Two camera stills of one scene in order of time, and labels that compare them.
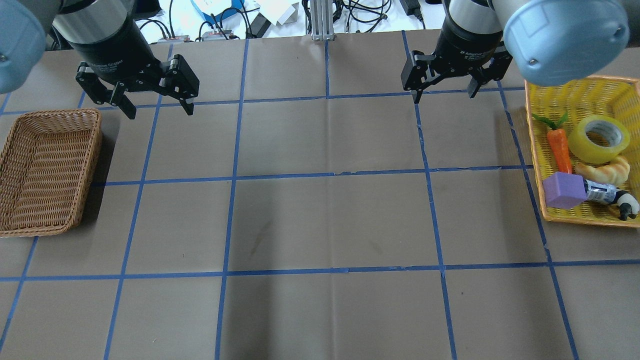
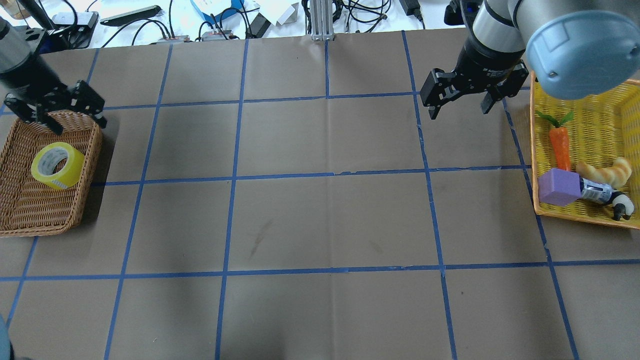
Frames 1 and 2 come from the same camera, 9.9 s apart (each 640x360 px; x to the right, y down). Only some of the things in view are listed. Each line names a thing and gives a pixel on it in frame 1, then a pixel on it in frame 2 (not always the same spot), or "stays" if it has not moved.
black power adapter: (259, 26) stays
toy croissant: (616, 171) stays
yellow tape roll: (596, 139) to (47, 158)
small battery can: (600, 192) stays
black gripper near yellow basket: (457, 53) to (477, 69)
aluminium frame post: (322, 20) stays
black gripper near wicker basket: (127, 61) to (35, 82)
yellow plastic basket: (616, 96) stays
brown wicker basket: (46, 163) stays
